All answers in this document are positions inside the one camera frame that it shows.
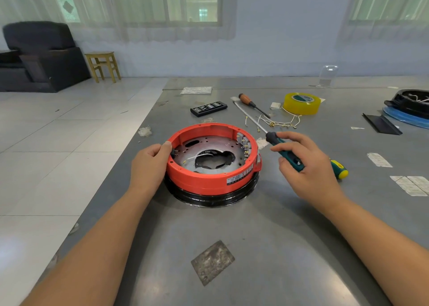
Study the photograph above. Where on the person's right forearm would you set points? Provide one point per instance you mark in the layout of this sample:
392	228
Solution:
382	255

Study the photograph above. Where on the yellow tape roll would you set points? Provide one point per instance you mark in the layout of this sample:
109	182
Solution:
291	108

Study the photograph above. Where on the person's left forearm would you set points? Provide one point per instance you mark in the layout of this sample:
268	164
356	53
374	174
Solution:
87	255

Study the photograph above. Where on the crumpled white tape piece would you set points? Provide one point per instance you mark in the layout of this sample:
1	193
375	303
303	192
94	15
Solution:
262	143

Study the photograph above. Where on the person's right hand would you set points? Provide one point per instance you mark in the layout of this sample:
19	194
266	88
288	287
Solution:
315	178

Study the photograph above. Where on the black remote control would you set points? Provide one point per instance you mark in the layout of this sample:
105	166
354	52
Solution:
209	108

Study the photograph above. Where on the black flat plate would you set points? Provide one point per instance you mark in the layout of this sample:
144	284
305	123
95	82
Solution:
382	123

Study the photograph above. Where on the person's left hand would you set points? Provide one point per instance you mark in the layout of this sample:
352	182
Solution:
149	172

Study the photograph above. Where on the narrow white tape strip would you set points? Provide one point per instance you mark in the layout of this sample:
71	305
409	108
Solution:
379	160

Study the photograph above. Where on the sheer white curtain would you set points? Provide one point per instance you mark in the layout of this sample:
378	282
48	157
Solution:
27	1
387	29

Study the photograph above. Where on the white paper sheet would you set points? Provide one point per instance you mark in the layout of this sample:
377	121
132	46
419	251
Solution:
196	90

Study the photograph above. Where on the black round appliance part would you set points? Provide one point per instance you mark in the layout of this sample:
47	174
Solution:
409	103

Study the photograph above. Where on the wide white tape strips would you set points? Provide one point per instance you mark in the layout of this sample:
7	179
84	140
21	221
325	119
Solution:
410	185

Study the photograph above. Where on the red round appliance base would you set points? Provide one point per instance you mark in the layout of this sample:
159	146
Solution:
208	182

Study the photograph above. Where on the small wooden stool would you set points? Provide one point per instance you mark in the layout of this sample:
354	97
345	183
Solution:
102	56

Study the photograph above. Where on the black armchair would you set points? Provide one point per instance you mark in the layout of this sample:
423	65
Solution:
43	58

